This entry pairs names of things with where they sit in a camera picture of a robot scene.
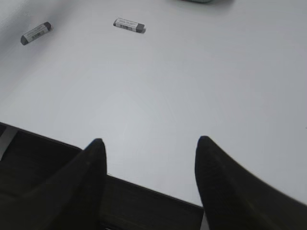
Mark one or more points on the pale green woven basket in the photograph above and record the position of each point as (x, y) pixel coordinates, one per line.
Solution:
(200, 1)

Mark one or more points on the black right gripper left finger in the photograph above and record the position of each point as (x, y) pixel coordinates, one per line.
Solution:
(68, 200)

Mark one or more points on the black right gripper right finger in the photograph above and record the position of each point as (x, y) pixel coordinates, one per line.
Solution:
(235, 199)

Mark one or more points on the grey white eraser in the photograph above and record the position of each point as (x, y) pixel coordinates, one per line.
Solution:
(129, 25)
(35, 33)

